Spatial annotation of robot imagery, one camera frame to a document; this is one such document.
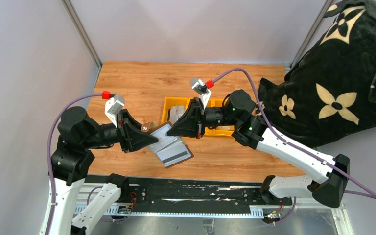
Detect brown leather card holder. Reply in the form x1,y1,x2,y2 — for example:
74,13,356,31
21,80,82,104
141,120,195,168

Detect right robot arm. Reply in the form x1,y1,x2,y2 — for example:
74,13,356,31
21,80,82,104
167,90,350,208

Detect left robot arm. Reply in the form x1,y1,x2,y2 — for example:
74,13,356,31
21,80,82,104
41,106,158,235

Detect silver cards in left bin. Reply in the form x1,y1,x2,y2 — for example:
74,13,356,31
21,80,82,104
167,105,186,124

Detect beige cards in right bin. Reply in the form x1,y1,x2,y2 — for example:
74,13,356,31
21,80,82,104
216,125,235,131

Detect middle yellow bin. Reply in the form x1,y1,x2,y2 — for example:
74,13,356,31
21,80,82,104
203,105,217,135

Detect yellow bin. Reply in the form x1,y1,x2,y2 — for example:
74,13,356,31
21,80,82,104
203,105,217,135
211,98,235,137
160,96,189,124

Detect left yellow bin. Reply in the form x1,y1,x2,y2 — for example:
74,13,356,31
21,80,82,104
160,96,189,124

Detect right yellow bin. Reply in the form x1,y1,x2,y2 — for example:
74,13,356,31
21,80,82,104
211,98,235,137

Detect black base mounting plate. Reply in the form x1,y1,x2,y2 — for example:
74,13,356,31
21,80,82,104
82,175,293,215

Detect black floral blanket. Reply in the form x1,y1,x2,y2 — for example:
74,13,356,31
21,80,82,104
256,0,376,147

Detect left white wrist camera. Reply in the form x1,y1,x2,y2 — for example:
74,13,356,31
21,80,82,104
104,94,125,128

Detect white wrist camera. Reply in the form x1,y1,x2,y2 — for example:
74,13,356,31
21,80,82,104
104,94,125,128
189,77,212,111

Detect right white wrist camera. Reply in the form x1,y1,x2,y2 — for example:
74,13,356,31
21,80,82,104
189,77,212,111

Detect aluminium frame rail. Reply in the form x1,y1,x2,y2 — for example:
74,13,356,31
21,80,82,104
39,181,355,235

